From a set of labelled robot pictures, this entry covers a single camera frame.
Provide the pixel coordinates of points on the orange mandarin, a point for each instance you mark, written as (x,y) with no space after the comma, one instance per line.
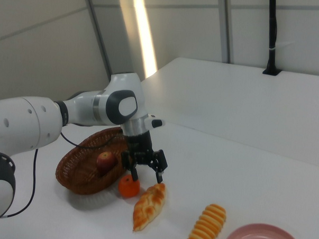
(128,189)

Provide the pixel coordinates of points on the red apple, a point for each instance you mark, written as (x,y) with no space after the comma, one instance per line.
(106,162)

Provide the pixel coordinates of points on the grey partition post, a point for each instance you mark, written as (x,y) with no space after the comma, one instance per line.
(100,29)
(227,27)

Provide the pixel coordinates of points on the braided golden bread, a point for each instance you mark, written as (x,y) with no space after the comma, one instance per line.
(147,209)

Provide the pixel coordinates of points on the pink plate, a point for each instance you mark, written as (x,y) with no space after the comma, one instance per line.
(263,237)

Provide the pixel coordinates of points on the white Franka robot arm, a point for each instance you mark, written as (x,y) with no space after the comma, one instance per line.
(21,124)

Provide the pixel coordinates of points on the orange striped bread roll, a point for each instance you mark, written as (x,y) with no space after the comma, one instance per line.
(206,226)

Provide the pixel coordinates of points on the black pole stand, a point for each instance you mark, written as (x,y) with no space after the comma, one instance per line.
(272,37)

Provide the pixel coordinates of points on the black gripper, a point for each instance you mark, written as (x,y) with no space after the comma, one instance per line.
(139,147)

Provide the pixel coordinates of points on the brown woven basket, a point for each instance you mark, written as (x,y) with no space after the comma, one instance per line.
(75,171)

